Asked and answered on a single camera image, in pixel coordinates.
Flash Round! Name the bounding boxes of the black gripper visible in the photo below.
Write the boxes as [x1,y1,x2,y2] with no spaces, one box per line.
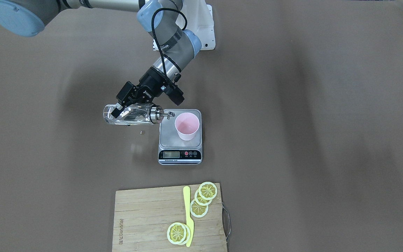
[111,66,167,118]

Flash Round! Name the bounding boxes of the glass sauce bottle metal spout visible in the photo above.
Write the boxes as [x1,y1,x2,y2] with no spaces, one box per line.
[103,104,175,126]

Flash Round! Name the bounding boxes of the pink plastic cup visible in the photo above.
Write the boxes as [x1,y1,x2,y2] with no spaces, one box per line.
[175,112,200,141]

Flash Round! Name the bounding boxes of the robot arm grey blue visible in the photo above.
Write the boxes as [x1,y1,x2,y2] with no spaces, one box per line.
[0,0,202,118]

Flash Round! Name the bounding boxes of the digital kitchen scale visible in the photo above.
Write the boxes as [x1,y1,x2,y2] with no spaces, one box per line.
[158,109,203,165]

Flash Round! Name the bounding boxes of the yellow plastic knife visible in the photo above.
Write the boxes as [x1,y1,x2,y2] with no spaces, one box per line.
[183,185,195,247]

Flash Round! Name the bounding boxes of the bamboo cutting board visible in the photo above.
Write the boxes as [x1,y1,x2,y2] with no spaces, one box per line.
[112,183,228,252]

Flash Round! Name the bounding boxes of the lemon slice middle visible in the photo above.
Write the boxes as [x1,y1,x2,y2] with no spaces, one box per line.
[195,189,212,206]

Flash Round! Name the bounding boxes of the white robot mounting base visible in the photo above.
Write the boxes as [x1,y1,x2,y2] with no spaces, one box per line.
[170,0,215,50]

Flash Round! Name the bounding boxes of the lemon slice behind front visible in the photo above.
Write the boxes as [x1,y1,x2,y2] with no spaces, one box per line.
[179,224,191,245]

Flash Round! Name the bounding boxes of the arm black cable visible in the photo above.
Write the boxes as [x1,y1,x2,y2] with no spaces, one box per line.
[151,8,188,91]

